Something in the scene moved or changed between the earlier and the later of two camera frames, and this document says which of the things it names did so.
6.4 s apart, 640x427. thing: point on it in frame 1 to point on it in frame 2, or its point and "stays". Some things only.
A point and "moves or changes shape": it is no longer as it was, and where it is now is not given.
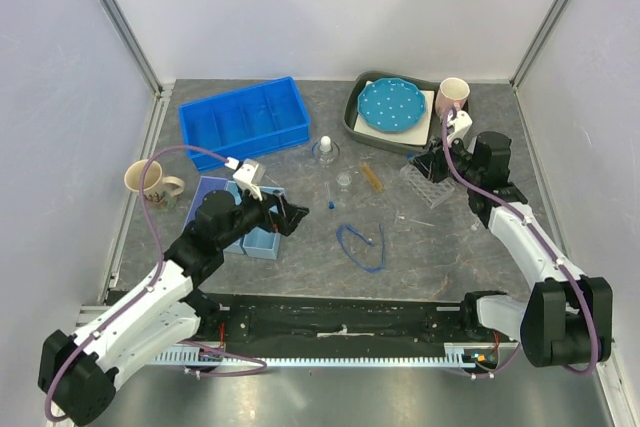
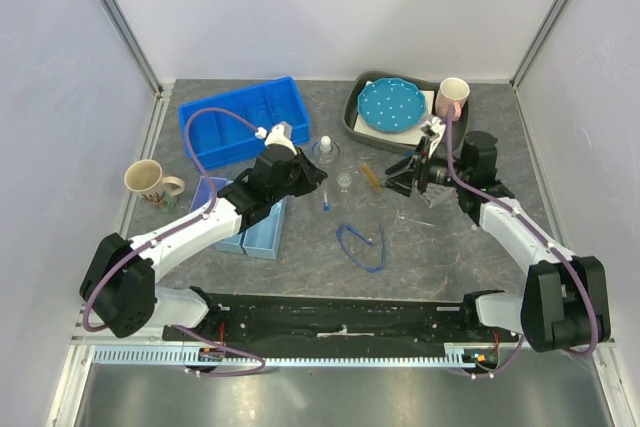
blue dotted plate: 391,105 stays
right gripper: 431,161 to 404,179
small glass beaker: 344,179 stays
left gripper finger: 281,202 to 314,172
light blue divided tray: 206,185 stays
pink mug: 452,92 stays
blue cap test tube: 331,204 moves or changes shape
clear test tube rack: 433,193 stays
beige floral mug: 157,189 stays
